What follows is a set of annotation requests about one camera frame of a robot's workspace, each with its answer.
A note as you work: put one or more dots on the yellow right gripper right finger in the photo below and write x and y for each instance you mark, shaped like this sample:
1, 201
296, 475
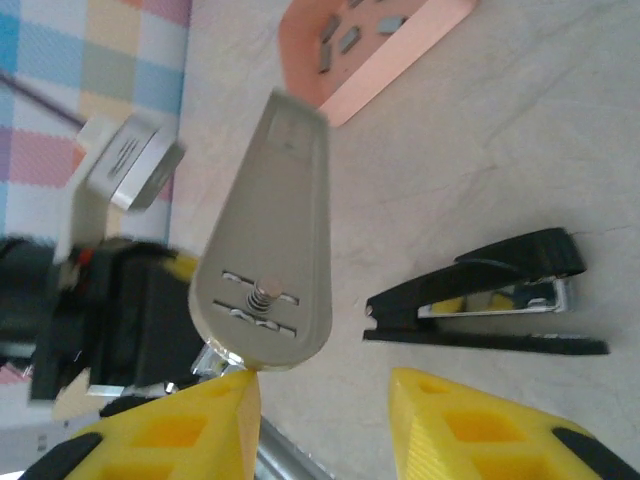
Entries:
450, 400

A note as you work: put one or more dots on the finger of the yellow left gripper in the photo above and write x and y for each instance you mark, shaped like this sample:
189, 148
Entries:
184, 269

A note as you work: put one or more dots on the pink plastic tray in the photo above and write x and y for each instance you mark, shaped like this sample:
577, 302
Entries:
380, 75

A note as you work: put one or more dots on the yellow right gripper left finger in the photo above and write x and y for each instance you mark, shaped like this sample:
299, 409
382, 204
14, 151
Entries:
200, 415

